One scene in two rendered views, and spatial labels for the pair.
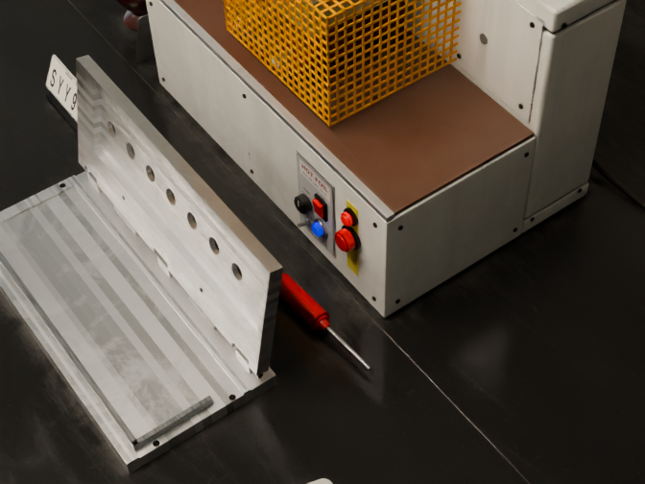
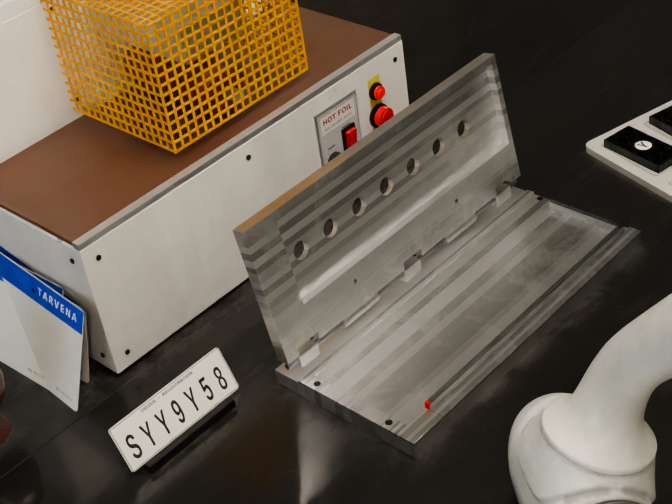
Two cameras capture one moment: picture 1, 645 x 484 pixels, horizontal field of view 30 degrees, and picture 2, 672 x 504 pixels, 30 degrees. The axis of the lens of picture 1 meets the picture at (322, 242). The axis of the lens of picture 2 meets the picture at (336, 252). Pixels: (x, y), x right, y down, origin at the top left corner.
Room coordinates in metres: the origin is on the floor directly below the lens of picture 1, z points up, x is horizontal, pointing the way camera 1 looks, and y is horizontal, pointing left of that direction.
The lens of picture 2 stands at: (1.23, 1.39, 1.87)
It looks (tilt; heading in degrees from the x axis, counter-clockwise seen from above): 37 degrees down; 262
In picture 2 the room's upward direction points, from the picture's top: 9 degrees counter-clockwise
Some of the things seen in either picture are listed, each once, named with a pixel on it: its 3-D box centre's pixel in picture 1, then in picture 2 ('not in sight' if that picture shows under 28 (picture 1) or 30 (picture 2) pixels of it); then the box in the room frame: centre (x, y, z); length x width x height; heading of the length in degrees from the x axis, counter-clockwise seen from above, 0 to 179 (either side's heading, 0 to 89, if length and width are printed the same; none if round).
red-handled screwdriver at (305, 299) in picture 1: (322, 323); not in sight; (0.89, 0.00, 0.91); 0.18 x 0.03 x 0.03; 38
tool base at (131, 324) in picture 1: (110, 301); (465, 299); (0.94, 0.27, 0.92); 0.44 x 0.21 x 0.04; 34
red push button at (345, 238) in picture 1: (346, 239); (383, 116); (0.95, -0.03, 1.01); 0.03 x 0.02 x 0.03; 34
